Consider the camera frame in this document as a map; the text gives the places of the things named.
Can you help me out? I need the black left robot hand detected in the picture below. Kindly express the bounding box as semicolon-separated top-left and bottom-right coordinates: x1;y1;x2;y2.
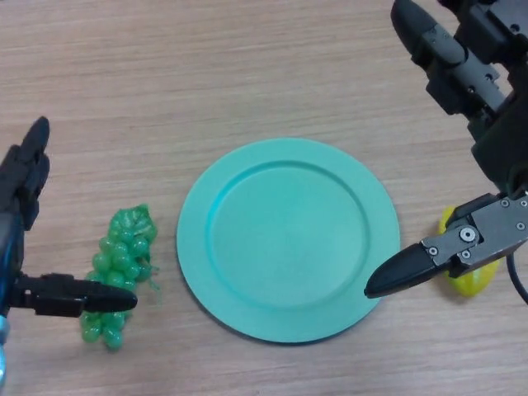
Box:
0;116;139;318

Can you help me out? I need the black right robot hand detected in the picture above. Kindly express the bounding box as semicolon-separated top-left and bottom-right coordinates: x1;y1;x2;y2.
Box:
364;0;528;299

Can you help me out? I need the green grape bunch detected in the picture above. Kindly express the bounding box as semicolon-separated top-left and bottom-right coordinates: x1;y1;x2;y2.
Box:
80;204;162;351

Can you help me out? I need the teal round plate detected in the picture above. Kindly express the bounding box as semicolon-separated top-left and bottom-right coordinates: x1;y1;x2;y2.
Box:
176;138;401;344

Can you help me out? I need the yellow starfruit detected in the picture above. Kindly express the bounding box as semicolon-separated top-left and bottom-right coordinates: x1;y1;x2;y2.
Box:
437;205;500;297

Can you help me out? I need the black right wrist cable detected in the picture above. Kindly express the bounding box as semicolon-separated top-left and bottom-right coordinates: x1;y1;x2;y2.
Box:
506;251;528;307

